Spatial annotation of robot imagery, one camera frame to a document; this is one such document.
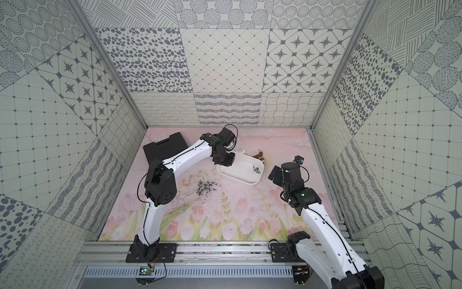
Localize maroon faucet valve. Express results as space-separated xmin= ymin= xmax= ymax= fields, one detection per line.
xmin=253 ymin=149 xmax=265 ymax=163

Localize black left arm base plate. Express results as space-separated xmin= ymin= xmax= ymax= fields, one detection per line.
xmin=125 ymin=242 xmax=178 ymax=263

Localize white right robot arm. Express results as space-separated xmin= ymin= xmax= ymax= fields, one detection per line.
xmin=268 ymin=156 xmax=385 ymax=289

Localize aluminium mounting rail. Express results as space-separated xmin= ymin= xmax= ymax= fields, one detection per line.
xmin=73 ymin=240 xmax=372 ymax=267

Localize black plastic tool case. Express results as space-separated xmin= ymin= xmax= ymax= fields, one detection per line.
xmin=143 ymin=132 xmax=188 ymax=163

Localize white slotted cable duct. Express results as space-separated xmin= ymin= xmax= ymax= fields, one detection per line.
xmin=84 ymin=264 xmax=292 ymax=279

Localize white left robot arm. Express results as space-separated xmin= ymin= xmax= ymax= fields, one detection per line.
xmin=137 ymin=125 xmax=238 ymax=246

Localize white plastic storage box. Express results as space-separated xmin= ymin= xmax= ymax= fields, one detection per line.
xmin=216 ymin=151 xmax=264 ymax=185

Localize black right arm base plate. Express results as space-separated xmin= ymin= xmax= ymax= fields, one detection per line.
xmin=268 ymin=242 xmax=306 ymax=264

